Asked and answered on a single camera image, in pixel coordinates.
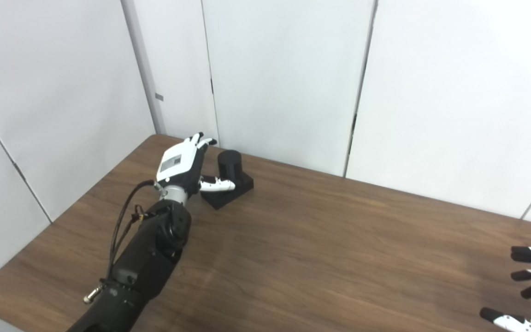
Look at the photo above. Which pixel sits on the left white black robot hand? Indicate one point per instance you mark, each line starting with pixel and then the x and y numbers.
pixel 173 161

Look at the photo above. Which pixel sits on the black peg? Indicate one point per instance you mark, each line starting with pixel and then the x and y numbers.
pixel 229 163

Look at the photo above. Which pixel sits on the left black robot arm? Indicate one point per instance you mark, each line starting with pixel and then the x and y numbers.
pixel 145 263

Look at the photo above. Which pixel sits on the gray wall post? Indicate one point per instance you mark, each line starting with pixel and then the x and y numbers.
pixel 144 69

